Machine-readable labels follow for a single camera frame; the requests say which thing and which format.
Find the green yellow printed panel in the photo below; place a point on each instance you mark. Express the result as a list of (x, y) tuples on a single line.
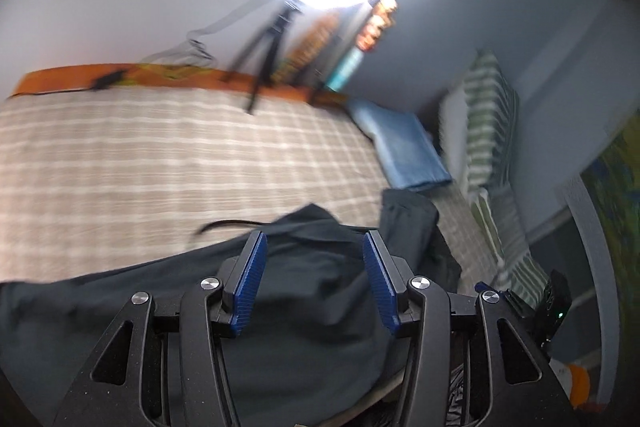
[(617, 207)]

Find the white shelf frame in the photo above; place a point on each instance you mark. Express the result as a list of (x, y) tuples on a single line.
[(582, 217)]

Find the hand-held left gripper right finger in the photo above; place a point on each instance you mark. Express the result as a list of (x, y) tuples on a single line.
[(380, 282)]

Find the folded blue blanket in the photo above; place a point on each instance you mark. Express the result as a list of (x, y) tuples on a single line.
[(405, 147)]

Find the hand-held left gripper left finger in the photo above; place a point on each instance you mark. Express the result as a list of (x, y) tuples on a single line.
[(250, 277)]

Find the black tripod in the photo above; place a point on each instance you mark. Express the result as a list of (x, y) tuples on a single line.
[(270, 52)]

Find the white and orange object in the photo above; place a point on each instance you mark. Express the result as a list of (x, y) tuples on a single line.
[(575, 382)]

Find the orange wooden bed frame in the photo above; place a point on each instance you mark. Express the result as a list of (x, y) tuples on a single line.
[(60, 79)]

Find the black white striped cloth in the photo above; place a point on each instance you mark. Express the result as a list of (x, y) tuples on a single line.
[(457, 397)]

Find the white green striped blanket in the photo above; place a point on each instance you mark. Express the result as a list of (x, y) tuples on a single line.
[(482, 117)]

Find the dark grey pants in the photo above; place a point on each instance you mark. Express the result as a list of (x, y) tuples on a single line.
[(310, 307)]

